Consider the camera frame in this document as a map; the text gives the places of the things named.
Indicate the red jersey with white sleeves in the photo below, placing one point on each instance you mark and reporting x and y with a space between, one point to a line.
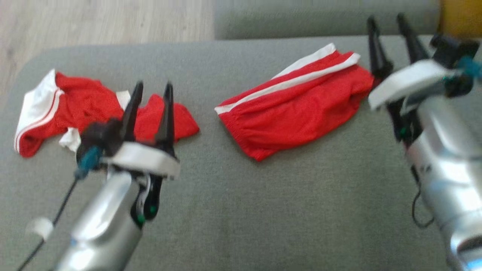
83 105

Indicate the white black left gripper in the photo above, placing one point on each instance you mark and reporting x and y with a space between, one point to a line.
147 158

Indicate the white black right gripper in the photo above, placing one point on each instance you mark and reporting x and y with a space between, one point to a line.
410 81

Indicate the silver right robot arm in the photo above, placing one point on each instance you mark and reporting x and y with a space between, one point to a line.
448 162

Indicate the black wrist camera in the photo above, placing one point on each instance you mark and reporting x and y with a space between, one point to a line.
99 137
452 49

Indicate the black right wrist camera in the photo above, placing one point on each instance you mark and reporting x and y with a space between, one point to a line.
452 49

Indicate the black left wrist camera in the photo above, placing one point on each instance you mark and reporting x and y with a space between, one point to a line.
99 137

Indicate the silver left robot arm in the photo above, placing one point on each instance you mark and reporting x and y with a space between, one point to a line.
101 229

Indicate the red shorts with white stripes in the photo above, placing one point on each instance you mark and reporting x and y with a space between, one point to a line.
293 109

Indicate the yellow sofa back cushion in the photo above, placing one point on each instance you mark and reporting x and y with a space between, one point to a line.
461 17

